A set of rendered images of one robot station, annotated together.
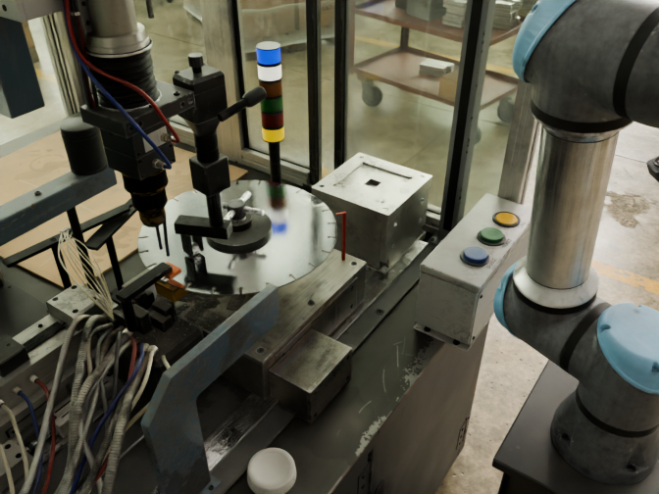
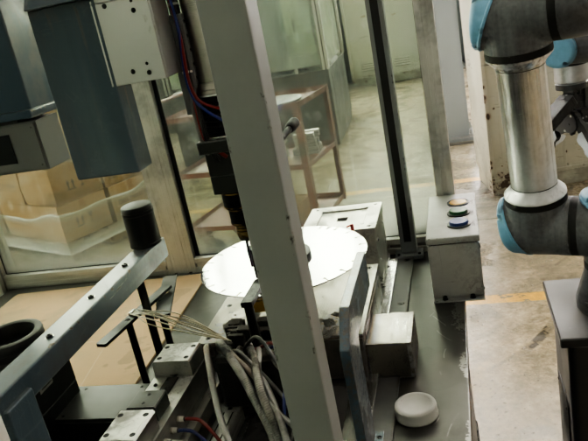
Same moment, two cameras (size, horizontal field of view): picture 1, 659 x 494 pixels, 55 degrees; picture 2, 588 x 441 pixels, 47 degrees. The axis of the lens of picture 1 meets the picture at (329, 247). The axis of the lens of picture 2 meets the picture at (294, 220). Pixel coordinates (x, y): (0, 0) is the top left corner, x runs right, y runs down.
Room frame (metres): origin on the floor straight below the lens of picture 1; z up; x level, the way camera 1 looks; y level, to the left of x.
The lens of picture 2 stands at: (-0.30, 0.51, 1.43)
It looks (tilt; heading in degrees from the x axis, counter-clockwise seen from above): 19 degrees down; 341
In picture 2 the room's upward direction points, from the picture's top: 11 degrees counter-clockwise
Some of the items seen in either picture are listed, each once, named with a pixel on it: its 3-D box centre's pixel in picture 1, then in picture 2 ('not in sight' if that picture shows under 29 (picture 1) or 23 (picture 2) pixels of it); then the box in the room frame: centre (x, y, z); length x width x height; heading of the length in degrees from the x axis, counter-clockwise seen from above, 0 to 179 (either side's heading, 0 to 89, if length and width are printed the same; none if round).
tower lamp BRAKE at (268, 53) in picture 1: (269, 53); not in sight; (1.17, 0.11, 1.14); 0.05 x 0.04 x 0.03; 55
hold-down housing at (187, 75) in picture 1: (204, 127); not in sight; (0.79, 0.17, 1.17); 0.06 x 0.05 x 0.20; 136
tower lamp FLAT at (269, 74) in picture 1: (270, 70); not in sight; (1.17, 0.11, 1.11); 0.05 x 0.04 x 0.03; 55
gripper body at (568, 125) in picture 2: not in sight; (574, 107); (0.95, -0.67, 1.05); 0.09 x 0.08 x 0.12; 95
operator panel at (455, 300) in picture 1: (478, 268); (455, 244); (0.93, -0.28, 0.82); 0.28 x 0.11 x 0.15; 145
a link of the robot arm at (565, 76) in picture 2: not in sight; (570, 73); (0.96, -0.66, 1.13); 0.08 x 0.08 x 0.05
